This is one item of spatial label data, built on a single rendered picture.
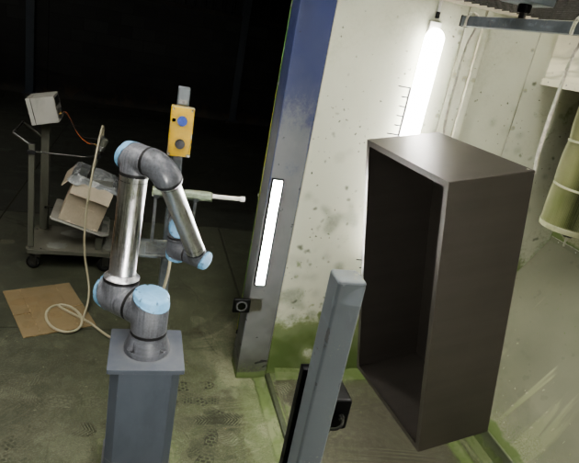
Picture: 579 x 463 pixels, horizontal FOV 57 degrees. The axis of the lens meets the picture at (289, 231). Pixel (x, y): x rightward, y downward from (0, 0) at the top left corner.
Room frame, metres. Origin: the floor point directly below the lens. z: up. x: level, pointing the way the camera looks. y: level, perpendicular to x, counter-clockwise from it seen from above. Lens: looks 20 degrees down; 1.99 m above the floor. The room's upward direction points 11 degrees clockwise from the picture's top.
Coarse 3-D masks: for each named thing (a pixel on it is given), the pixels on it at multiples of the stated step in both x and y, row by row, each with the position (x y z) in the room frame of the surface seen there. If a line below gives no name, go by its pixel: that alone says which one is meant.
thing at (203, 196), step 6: (156, 192) 2.58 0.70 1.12; (186, 192) 2.62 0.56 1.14; (192, 192) 2.64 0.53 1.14; (198, 192) 2.65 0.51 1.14; (204, 192) 2.67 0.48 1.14; (210, 192) 2.69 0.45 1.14; (192, 198) 2.64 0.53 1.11; (204, 198) 2.65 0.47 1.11; (210, 198) 2.66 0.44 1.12; (216, 198) 2.69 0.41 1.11; (222, 198) 2.69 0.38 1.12; (228, 198) 2.70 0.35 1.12; (234, 198) 2.71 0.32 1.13; (240, 198) 2.72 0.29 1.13
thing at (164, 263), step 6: (180, 90) 2.77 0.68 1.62; (186, 90) 2.78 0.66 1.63; (180, 96) 2.77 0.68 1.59; (186, 96) 2.78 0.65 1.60; (180, 162) 2.79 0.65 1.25; (180, 168) 2.79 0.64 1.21; (168, 210) 2.77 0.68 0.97; (162, 258) 2.77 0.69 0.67; (162, 264) 2.77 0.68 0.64; (162, 270) 2.77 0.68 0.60; (162, 276) 2.78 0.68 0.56; (162, 282) 2.78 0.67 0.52; (168, 282) 2.79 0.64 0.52
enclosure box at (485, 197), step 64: (384, 192) 2.35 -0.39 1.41; (448, 192) 1.74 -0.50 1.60; (512, 192) 1.84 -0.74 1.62; (384, 256) 2.38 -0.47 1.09; (448, 256) 1.77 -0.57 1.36; (512, 256) 1.88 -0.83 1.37; (384, 320) 2.42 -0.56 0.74; (448, 320) 1.81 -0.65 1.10; (384, 384) 2.25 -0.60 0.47; (448, 384) 1.85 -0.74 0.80
